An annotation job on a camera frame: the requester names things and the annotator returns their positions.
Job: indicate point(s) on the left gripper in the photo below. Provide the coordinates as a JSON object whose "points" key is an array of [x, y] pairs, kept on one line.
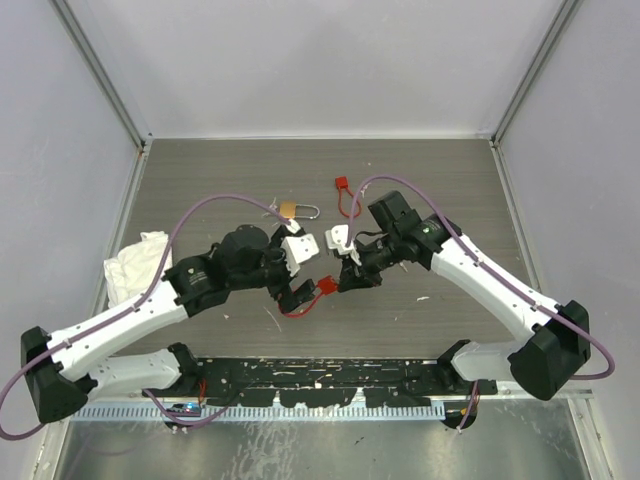
{"points": [[286, 296]]}

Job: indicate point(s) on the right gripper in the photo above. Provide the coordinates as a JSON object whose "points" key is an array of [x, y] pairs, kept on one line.
{"points": [[362, 278]]}

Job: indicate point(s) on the red cable padlock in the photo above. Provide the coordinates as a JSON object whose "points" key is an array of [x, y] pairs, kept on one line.
{"points": [[345, 195], [326, 286]]}

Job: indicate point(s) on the brass padlock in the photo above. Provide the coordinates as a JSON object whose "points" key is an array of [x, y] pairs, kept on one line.
{"points": [[296, 211]]}

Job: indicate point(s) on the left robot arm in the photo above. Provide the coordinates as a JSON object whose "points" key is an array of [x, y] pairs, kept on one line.
{"points": [[68, 368]]}

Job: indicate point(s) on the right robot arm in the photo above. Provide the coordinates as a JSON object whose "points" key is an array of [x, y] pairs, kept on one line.
{"points": [[548, 345]]}

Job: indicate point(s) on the white cloth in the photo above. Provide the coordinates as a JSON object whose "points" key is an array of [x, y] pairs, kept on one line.
{"points": [[131, 270]]}

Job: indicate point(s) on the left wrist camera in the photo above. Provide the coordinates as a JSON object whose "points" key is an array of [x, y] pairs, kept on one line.
{"points": [[299, 247]]}

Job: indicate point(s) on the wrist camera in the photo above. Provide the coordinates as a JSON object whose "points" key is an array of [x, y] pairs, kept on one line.
{"points": [[336, 243], [299, 247]]}

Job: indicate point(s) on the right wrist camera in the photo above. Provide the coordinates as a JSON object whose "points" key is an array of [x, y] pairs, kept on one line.
{"points": [[336, 243]]}

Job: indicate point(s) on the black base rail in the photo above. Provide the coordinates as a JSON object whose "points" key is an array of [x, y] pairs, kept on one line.
{"points": [[320, 383]]}

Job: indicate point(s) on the slotted cable duct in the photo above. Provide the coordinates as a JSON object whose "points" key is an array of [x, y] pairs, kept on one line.
{"points": [[358, 411]]}

